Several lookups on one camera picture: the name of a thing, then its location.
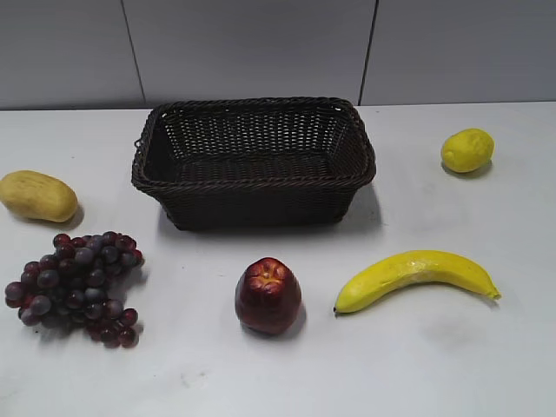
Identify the purple grape bunch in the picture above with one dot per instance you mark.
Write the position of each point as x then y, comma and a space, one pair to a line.
74, 287

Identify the black wicker basket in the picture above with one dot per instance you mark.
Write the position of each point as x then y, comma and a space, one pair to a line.
256, 162

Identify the red apple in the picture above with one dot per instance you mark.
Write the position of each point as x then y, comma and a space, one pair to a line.
267, 297

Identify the yellow banana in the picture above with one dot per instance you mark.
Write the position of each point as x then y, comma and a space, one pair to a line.
410, 268

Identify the yellow lemon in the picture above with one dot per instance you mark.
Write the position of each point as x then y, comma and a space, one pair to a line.
467, 150

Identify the yellow mango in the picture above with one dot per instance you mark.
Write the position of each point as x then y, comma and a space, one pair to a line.
33, 195

